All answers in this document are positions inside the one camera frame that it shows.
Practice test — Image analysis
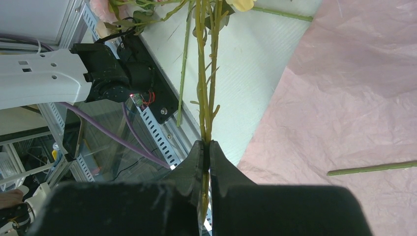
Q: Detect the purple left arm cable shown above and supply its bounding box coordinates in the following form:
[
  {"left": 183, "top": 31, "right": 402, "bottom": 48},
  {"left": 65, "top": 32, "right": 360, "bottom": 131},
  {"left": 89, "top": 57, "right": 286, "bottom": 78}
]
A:
[{"left": 0, "top": 32, "right": 172, "bottom": 170}]

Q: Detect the pink wrapping paper sheet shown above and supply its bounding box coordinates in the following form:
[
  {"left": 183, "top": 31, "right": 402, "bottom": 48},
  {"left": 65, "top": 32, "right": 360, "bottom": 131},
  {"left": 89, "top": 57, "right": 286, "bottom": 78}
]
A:
[{"left": 238, "top": 0, "right": 417, "bottom": 236}]

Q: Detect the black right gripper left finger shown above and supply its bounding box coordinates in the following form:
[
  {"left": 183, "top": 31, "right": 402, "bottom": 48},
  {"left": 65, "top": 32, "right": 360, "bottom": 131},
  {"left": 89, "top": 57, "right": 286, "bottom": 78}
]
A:
[{"left": 28, "top": 141, "right": 204, "bottom": 236}]

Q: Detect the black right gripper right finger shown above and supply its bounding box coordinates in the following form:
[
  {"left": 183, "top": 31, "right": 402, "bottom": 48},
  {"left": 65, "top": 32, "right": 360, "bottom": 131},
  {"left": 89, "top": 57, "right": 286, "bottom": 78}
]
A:
[{"left": 209, "top": 141, "right": 372, "bottom": 236}]

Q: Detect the white slotted cable duct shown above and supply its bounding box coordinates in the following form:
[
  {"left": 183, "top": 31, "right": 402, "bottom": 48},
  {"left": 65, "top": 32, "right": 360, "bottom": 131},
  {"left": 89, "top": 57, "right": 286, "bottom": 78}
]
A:
[{"left": 39, "top": 6, "right": 212, "bottom": 232}]

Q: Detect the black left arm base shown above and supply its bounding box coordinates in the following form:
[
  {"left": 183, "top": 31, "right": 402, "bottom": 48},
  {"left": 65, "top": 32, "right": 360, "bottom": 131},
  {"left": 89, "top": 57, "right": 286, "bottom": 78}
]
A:
[{"left": 94, "top": 29, "right": 180, "bottom": 125}]

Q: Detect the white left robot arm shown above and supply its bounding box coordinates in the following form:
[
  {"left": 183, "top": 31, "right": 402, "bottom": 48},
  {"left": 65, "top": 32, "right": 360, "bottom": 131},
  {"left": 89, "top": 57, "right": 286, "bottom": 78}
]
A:
[{"left": 0, "top": 43, "right": 133, "bottom": 109}]

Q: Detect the peach fake rose stem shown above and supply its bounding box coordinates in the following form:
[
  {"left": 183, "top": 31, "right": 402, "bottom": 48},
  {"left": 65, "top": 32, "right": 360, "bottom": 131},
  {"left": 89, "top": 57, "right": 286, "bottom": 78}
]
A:
[{"left": 251, "top": 6, "right": 314, "bottom": 22}]

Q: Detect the white fake rose stem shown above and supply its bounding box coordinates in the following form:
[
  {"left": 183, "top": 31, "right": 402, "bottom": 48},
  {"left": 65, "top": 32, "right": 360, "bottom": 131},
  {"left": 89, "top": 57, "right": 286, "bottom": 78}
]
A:
[{"left": 327, "top": 160, "right": 417, "bottom": 176}]

